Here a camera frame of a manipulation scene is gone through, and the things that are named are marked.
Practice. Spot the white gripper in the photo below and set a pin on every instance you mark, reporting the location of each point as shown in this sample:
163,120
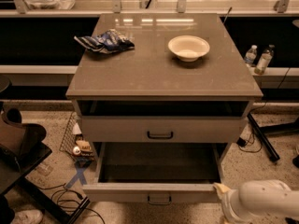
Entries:
229,202

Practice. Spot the grey drawer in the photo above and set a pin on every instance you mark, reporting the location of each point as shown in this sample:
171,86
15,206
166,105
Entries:
161,129
157,173

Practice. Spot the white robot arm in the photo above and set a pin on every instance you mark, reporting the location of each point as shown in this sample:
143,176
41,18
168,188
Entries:
257,198

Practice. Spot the grey drawer cabinet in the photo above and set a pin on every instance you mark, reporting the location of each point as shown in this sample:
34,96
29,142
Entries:
150,81

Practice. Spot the grey top drawer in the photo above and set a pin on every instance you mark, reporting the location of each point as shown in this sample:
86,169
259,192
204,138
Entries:
161,129

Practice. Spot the black stand leg right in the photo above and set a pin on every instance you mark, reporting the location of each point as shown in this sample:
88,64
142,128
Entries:
272,154

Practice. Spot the black stand leg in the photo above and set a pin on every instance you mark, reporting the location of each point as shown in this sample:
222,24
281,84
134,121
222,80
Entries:
78,211
272,154

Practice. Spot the black stand leg left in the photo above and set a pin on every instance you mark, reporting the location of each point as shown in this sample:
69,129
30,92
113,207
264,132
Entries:
78,211

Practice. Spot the blue tape cross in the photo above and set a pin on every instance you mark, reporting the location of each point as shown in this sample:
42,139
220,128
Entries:
79,176

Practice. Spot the clear water bottle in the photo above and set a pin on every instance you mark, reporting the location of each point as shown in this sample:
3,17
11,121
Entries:
250,56

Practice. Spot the white paper bowl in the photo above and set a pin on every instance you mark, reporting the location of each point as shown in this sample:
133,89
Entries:
188,48

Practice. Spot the white sneaker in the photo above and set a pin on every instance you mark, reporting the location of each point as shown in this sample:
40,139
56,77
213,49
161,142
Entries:
28,217

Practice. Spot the blue chip bag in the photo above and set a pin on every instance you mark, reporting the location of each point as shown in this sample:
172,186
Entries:
110,41

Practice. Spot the brown chair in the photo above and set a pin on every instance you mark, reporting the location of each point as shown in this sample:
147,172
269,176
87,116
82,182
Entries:
18,139

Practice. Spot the wire mesh basket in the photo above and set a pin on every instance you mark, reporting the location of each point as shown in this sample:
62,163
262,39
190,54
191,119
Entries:
69,141

